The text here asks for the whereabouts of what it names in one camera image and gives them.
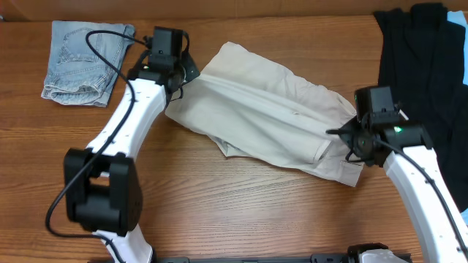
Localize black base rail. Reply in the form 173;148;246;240
154;254;351;263

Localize black garment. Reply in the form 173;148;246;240
374;3;467;211

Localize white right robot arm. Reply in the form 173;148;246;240
327;116;467;262

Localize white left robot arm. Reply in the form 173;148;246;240
64;51;200;262

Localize folded light blue denim shorts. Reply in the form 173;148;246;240
41;20;135;107

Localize beige khaki shorts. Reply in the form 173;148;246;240
165;42;363;186

